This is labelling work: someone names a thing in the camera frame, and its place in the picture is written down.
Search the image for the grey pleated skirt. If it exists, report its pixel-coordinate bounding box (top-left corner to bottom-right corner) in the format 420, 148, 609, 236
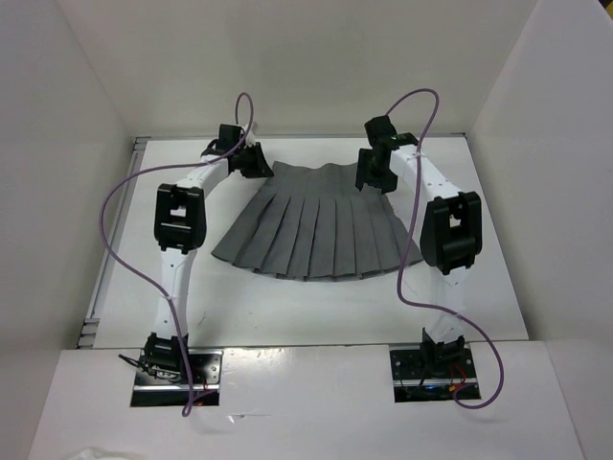
212, 162, 422, 281

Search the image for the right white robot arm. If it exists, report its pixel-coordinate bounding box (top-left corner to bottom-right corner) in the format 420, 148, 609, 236
355, 133, 483, 377

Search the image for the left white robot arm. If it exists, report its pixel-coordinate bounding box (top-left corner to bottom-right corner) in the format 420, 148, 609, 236
141, 141, 273, 383

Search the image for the white crumpled plastic bag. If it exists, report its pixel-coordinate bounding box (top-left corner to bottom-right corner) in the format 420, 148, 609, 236
66, 447, 141, 460

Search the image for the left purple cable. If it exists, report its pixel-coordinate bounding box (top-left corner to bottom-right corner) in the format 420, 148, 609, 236
102, 92, 255, 418

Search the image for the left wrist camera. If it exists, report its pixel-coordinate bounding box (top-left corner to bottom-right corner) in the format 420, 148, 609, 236
216, 124, 257, 154

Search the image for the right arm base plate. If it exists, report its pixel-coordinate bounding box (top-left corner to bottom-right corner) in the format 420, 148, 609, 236
389, 345, 481, 403

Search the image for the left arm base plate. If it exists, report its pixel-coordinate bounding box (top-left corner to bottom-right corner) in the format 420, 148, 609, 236
122, 349, 224, 407

